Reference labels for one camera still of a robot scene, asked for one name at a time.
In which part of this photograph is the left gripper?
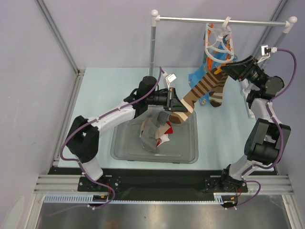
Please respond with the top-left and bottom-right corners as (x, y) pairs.
(146, 88), (187, 113)

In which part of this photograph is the grey sock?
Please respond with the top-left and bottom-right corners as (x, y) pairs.
(152, 111), (169, 128)
(141, 121), (157, 153)

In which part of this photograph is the white sock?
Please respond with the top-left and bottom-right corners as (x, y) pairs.
(154, 133), (171, 146)

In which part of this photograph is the white round peg hanger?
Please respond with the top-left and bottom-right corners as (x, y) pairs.
(204, 17), (235, 64)

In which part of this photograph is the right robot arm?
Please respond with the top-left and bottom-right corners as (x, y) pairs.
(219, 56), (291, 192)

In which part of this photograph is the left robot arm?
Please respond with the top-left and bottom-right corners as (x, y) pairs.
(64, 76), (193, 191)

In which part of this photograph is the blue space-print cloth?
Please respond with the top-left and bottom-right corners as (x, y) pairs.
(188, 31), (239, 105)

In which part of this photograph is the clear plastic bin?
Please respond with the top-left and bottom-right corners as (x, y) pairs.
(111, 106), (198, 164)

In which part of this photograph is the white metal drying rack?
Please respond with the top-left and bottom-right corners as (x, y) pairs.
(145, 9), (298, 119)

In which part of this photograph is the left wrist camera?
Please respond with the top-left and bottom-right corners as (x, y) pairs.
(163, 72), (177, 90)

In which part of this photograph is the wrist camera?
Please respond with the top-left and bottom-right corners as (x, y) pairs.
(257, 45), (277, 63)
(163, 72), (177, 90)

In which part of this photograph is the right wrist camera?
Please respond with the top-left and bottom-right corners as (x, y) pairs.
(257, 45), (277, 63)

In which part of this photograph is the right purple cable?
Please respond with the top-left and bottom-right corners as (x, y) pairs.
(224, 49), (298, 210)

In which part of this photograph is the purple cable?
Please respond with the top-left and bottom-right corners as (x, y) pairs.
(224, 49), (298, 210)
(46, 66), (169, 217)

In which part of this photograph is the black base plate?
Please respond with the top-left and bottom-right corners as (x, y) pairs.
(48, 167), (275, 202)

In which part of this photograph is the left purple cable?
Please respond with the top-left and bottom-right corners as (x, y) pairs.
(46, 66), (169, 217)

